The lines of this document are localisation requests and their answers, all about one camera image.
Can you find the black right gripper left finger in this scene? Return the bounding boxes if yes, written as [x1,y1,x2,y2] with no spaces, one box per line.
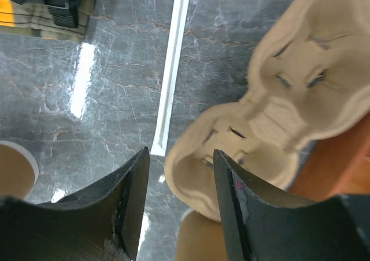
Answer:
[1,148,150,260]

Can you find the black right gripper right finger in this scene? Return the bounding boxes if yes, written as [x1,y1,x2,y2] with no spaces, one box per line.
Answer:
[213,150,369,260]

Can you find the brown paper coffee cup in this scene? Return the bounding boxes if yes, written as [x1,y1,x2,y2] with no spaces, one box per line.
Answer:
[1,140,39,200]

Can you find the cardboard cup carrier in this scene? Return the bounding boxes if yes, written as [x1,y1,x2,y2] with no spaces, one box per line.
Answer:
[164,0,369,221]

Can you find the camouflage folded cloth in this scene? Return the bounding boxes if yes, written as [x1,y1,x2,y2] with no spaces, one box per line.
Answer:
[1,0,96,43]

